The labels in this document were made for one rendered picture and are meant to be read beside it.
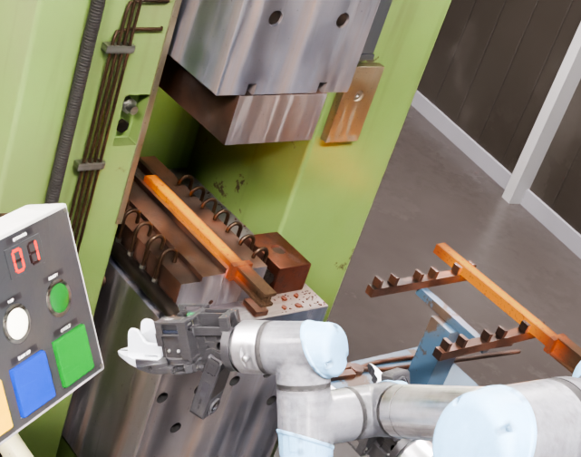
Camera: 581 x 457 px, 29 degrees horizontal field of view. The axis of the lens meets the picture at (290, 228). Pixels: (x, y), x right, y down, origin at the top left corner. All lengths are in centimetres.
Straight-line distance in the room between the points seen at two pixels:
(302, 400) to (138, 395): 70
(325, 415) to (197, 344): 22
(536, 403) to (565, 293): 362
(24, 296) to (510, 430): 79
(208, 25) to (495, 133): 386
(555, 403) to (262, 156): 128
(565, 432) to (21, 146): 103
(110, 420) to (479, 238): 295
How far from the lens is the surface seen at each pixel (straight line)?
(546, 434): 123
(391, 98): 238
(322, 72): 199
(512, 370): 417
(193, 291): 210
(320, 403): 155
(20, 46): 184
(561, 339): 237
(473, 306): 445
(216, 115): 195
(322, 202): 241
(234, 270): 211
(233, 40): 183
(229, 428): 235
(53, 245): 175
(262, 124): 196
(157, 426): 220
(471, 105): 578
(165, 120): 251
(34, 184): 196
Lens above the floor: 208
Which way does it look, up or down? 28 degrees down
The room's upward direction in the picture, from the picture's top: 19 degrees clockwise
